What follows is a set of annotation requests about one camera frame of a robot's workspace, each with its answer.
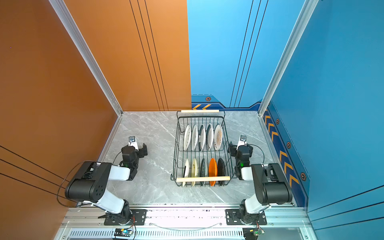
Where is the black wire dish rack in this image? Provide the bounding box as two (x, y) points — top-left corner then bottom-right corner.
(171, 110), (236, 188)

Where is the cream plate black floral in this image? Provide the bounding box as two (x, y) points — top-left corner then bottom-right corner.
(183, 159), (190, 178)

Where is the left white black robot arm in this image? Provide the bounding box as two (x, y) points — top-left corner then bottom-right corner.
(65, 142), (148, 226)

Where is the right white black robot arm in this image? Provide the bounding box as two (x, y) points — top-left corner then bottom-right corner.
(228, 143), (293, 225)

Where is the white plate orange sunburst pattern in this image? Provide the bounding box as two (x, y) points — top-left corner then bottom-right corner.
(214, 124), (223, 151)

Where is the white plate green rim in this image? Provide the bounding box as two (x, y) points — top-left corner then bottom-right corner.
(183, 124), (192, 151)
(191, 125), (199, 151)

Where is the white plate green rim front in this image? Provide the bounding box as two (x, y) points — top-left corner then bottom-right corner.
(183, 124), (192, 151)

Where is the green circuit board left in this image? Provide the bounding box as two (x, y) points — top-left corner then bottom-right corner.
(113, 228), (135, 240)

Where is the circuit board right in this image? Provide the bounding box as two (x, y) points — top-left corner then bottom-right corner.
(243, 228), (265, 240)

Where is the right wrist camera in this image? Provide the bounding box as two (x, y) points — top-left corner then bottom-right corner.
(237, 135), (247, 149)

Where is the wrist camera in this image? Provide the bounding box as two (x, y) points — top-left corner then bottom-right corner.
(128, 136), (139, 150)
(237, 135), (247, 149)

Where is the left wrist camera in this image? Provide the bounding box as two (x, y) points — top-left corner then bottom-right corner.
(128, 136), (139, 150)

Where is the white plate red ring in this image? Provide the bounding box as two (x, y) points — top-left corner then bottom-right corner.
(206, 123), (214, 151)
(198, 123), (207, 151)

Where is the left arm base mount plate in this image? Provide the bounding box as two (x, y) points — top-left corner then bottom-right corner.
(104, 209), (148, 227)

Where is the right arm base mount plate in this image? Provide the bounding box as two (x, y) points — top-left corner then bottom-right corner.
(225, 209), (268, 226)

